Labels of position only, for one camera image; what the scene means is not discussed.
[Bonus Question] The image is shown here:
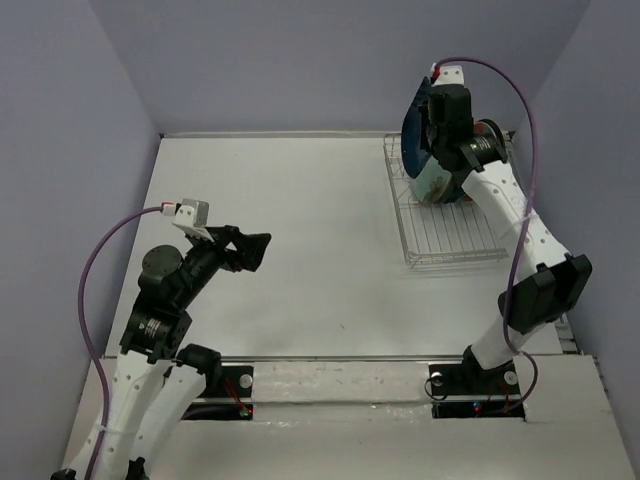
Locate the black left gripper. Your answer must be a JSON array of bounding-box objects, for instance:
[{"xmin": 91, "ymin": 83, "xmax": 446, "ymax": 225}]
[{"xmin": 176, "ymin": 223, "xmax": 273, "ymax": 305}]

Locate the cream plate with metallic rim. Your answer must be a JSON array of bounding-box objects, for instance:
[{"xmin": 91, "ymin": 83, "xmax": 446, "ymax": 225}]
[{"xmin": 476, "ymin": 118, "xmax": 506, "ymax": 149}]

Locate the navy blue leaf-shaped dish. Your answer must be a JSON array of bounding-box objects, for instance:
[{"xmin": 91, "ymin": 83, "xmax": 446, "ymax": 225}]
[{"xmin": 401, "ymin": 77, "xmax": 431, "ymax": 179}]

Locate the light green flower plate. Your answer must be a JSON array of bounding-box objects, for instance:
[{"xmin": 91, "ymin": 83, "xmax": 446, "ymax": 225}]
[{"xmin": 410, "ymin": 159, "xmax": 451, "ymax": 204}]

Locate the small dark teal round plate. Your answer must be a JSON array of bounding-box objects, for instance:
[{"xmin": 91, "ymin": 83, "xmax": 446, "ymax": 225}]
[{"xmin": 429, "ymin": 176, "xmax": 456, "ymax": 204}]

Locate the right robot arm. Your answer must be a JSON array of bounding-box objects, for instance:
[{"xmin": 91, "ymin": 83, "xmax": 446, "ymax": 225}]
[{"xmin": 422, "ymin": 84, "xmax": 592, "ymax": 392}]

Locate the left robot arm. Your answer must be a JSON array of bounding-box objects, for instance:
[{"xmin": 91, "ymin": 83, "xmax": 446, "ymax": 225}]
[{"xmin": 52, "ymin": 226, "xmax": 271, "ymax": 479}]

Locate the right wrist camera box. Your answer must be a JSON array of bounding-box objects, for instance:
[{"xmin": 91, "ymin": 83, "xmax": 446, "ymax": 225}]
[{"xmin": 430, "ymin": 63, "xmax": 465, "ymax": 87}]

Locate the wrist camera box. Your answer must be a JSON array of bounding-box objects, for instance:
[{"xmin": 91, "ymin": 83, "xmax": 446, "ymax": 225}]
[
  {"xmin": 430, "ymin": 63, "xmax": 465, "ymax": 87},
  {"xmin": 172, "ymin": 198, "xmax": 212, "ymax": 241}
]

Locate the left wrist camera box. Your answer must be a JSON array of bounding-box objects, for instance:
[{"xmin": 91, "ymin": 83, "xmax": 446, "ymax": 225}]
[{"xmin": 172, "ymin": 198, "xmax": 212, "ymax": 241}]

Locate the metal wire dish rack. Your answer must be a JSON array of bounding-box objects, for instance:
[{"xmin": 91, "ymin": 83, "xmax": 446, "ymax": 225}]
[{"xmin": 383, "ymin": 133, "xmax": 508, "ymax": 270}]

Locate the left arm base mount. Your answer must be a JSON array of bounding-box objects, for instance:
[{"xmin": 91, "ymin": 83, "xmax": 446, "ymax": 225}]
[{"xmin": 182, "ymin": 363, "xmax": 254, "ymax": 421}]

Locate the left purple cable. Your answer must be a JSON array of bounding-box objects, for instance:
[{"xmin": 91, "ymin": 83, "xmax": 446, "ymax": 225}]
[{"xmin": 78, "ymin": 202, "xmax": 176, "ymax": 480}]

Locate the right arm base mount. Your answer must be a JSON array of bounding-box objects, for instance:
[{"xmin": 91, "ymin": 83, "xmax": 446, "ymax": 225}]
[{"xmin": 424, "ymin": 362, "xmax": 525, "ymax": 419}]

